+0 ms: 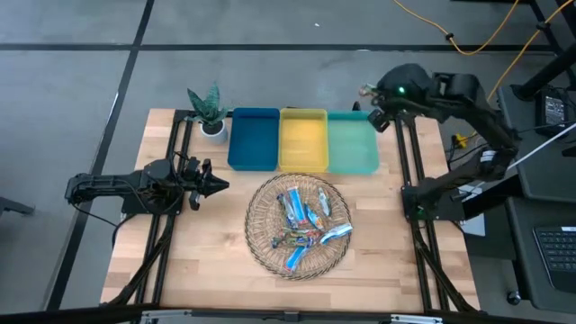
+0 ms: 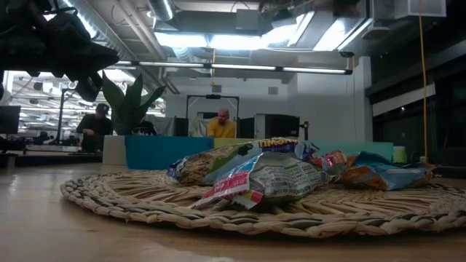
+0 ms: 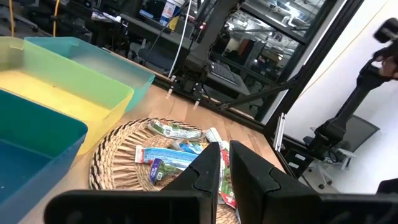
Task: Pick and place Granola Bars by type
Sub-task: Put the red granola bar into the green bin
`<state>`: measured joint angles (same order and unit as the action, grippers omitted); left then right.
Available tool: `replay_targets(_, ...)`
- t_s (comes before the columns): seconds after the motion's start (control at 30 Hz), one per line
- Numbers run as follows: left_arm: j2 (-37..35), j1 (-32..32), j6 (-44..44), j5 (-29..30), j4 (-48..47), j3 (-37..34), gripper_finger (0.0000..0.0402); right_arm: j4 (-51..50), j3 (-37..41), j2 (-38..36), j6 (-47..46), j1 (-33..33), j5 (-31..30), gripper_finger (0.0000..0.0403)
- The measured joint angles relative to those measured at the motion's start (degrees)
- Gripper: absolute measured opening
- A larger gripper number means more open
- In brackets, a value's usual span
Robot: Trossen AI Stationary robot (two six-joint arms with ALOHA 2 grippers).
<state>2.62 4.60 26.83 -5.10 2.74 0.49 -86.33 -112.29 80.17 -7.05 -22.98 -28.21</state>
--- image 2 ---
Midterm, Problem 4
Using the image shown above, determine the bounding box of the person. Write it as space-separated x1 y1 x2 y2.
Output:
206 108 237 138
75 103 114 153
131 115 158 136

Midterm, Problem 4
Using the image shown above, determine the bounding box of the long ceiling light bar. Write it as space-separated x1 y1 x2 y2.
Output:
115 60 353 76

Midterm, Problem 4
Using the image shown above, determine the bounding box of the yellow plastic bin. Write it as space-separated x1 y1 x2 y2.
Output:
213 137 306 150

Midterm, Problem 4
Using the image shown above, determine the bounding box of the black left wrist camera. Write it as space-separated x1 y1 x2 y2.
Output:
74 71 104 103

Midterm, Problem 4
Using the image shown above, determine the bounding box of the black rectangular station frame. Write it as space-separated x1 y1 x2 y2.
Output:
186 94 240 138

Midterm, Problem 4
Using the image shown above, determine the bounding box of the yellow extension cable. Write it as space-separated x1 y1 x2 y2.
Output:
417 0 429 164

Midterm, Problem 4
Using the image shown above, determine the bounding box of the silver ribbed air duct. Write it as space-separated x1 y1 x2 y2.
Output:
58 0 179 95

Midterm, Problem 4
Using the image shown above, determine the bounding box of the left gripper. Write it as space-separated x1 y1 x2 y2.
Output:
34 12 120 80

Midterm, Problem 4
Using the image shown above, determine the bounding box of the grey cloth cover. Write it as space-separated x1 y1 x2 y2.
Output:
156 115 175 136

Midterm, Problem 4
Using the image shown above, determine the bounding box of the black pole stand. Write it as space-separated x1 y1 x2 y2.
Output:
54 88 79 146

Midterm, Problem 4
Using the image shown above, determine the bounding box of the red orange granola bar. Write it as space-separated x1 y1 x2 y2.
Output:
338 151 437 192
315 148 349 176

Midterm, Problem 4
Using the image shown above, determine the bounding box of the chocolate chip granola bar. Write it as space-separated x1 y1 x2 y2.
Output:
191 151 331 211

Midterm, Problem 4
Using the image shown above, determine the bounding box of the white ceiling vent unit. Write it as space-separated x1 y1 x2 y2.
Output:
371 0 447 20

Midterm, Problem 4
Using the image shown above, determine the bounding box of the black computer monitor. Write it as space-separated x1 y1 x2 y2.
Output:
239 116 256 138
0 105 22 135
264 114 301 138

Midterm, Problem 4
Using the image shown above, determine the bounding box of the purple blue granola bar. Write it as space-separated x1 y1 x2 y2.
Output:
167 143 263 187

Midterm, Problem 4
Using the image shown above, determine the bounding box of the round woven placemat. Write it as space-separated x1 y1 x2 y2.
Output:
60 169 466 239

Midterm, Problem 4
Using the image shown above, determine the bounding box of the pale plastic cup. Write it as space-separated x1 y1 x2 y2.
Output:
392 146 408 164

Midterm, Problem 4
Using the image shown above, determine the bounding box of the white plant pot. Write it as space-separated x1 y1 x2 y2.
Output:
102 135 127 167

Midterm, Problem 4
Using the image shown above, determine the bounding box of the green snake plant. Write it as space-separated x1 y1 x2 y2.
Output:
101 71 167 136

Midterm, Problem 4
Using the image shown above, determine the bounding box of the blue plastic bin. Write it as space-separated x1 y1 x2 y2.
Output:
125 135 216 171

